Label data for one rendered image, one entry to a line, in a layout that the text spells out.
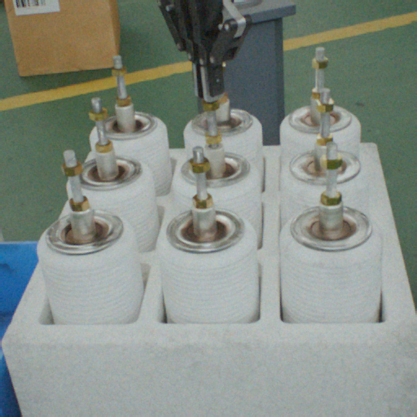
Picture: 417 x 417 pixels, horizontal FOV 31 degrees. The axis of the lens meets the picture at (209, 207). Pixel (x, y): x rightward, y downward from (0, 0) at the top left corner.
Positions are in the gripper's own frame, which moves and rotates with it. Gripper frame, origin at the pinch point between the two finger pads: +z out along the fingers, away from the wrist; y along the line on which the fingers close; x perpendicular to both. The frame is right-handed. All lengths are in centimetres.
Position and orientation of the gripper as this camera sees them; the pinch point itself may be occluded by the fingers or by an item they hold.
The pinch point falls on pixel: (208, 79)
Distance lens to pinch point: 76.9
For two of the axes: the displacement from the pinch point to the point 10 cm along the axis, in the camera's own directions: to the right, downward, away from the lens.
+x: -8.1, 3.7, -4.6
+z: 0.8, 8.5, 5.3
